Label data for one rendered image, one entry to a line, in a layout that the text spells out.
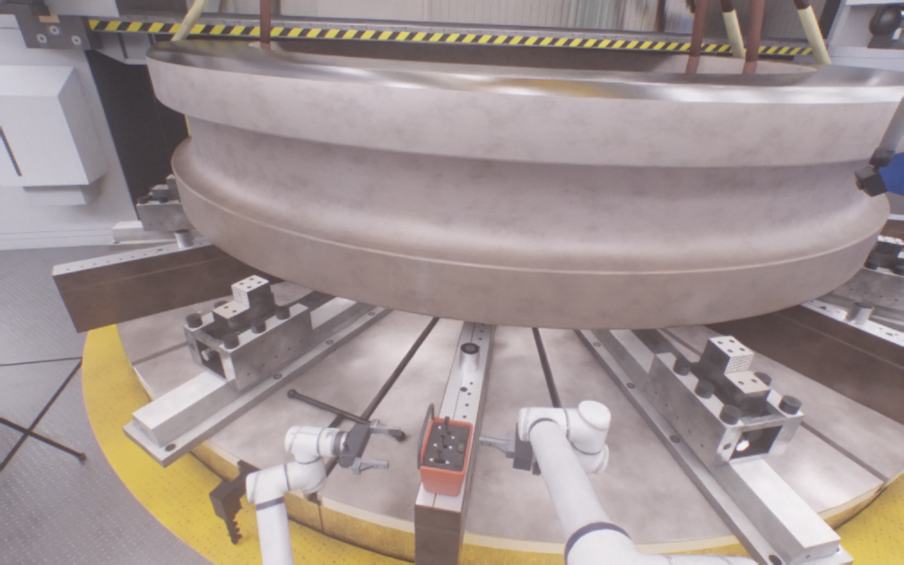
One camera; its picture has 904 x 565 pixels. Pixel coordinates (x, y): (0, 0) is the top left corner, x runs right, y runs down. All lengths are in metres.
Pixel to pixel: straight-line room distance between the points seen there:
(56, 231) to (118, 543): 3.58
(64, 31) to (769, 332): 5.18
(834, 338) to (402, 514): 2.31
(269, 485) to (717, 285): 1.79
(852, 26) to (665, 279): 3.97
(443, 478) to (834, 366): 2.28
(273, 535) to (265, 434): 0.70
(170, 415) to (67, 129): 2.96
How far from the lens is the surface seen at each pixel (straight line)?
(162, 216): 4.15
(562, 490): 0.99
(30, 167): 4.93
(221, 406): 2.37
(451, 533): 1.55
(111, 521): 2.65
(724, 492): 2.22
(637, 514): 2.06
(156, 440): 2.29
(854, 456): 2.80
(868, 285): 3.92
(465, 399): 1.76
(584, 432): 1.30
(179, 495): 2.60
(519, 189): 1.77
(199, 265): 3.23
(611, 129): 1.63
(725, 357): 2.08
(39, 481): 2.99
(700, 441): 2.11
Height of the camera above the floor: 1.89
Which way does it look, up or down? 29 degrees down
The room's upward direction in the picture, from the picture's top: 2 degrees clockwise
